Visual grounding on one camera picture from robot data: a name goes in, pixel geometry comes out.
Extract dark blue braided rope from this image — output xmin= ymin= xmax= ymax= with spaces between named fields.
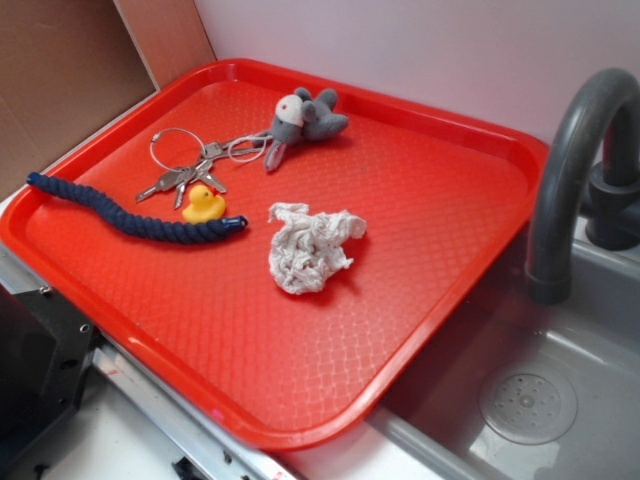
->
xmin=26 ymin=171 xmax=250 ymax=246

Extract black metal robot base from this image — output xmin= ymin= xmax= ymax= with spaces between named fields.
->
xmin=1 ymin=288 xmax=98 ymax=477

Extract crumpled white cloth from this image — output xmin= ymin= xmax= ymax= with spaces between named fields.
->
xmin=269 ymin=202 xmax=367 ymax=295

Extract red plastic tray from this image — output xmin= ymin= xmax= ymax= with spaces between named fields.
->
xmin=1 ymin=84 xmax=547 ymax=451

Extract yellow rubber duck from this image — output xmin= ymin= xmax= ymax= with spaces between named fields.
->
xmin=182 ymin=185 xmax=226 ymax=224

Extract grey plush mouse toy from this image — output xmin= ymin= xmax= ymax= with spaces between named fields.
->
xmin=253 ymin=87 xmax=349 ymax=172

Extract grey plastic sink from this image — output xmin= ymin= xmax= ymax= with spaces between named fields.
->
xmin=370 ymin=235 xmax=639 ymax=479

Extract round sink drain cover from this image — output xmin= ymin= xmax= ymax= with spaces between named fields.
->
xmin=479 ymin=362 xmax=578 ymax=445

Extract grey plastic faucet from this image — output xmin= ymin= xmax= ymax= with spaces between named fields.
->
xmin=525 ymin=68 xmax=639 ymax=304

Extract brown cardboard panel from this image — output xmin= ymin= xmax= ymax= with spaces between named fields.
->
xmin=1 ymin=1 xmax=215 ymax=197

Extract silver keys on ring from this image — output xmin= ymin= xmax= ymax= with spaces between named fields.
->
xmin=135 ymin=128 xmax=273 ymax=209

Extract dark grey faucet handle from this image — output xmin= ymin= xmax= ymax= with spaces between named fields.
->
xmin=581 ymin=126 xmax=639 ymax=251

